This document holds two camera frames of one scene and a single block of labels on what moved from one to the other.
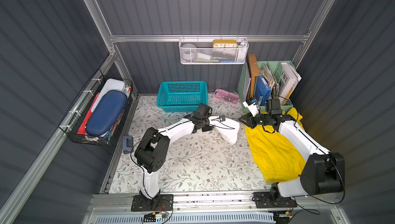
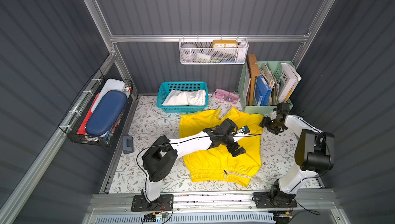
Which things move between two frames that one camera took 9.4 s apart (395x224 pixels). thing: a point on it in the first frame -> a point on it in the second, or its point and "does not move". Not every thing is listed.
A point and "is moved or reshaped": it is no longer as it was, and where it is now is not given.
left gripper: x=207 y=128 -> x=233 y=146
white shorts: x=228 y=129 is moved or reshaped
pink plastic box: x=229 y=97 does not move
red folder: x=82 y=129 does not move
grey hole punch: x=127 y=144 does not move
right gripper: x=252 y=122 -> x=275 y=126
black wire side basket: x=95 y=115 does not move
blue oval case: x=109 y=109 does not move
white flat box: x=109 y=85 does not move
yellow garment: x=280 y=159 -> x=216 y=163
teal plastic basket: x=182 y=96 does not move
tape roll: x=189 y=52 does not move
